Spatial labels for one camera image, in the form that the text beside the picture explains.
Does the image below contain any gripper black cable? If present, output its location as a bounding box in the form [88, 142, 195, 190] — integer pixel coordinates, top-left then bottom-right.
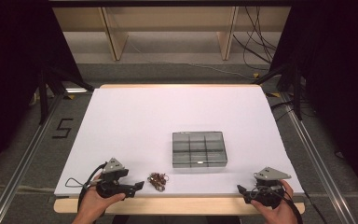
[255, 185, 304, 224]
[64, 161, 108, 216]

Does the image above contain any person's right hand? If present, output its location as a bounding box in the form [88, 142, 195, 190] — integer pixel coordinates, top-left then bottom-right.
[250, 179, 298, 224]

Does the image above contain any smoky clear compartment box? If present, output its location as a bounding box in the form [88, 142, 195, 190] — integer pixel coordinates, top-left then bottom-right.
[172, 131, 228, 169]

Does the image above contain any black metal stand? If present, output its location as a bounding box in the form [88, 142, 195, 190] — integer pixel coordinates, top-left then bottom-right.
[36, 61, 95, 126]
[253, 63, 306, 121]

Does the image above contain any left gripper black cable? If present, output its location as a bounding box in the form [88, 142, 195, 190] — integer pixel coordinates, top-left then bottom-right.
[64, 161, 108, 216]

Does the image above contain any thin white floor cable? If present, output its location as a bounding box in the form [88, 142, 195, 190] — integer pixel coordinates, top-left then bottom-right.
[126, 39, 257, 80]

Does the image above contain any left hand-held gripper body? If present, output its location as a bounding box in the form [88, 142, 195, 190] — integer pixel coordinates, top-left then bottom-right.
[95, 157, 137, 199]

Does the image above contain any aluminium floor rail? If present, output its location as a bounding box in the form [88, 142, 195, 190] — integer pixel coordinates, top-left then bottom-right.
[279, 91, 356, 224]
[0, 92, 63, 224]

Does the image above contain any red beaded cord bracelet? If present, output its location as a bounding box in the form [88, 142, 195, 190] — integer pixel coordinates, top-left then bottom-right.
[146, 172, 170, 192]

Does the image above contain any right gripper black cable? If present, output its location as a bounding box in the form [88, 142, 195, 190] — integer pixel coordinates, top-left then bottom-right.
[255, 185, 304, 224]

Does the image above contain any light wooden shelf unit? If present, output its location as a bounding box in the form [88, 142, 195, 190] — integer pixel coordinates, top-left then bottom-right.
[51, 6, 292, 62]

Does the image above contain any person's left hand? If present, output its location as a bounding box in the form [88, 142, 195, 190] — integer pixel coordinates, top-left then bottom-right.
[79, 174, 127, 220]

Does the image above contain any black curtain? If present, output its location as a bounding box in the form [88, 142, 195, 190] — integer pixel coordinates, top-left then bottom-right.
[268, 0, 358, 197]
[0, 0, 85, 181]

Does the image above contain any bundle of black floor cables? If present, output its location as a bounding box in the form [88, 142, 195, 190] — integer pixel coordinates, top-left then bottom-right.
[232, 6, 278, 72]

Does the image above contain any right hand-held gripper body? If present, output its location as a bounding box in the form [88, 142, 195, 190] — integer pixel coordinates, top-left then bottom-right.
[251, 166, 293, 209]

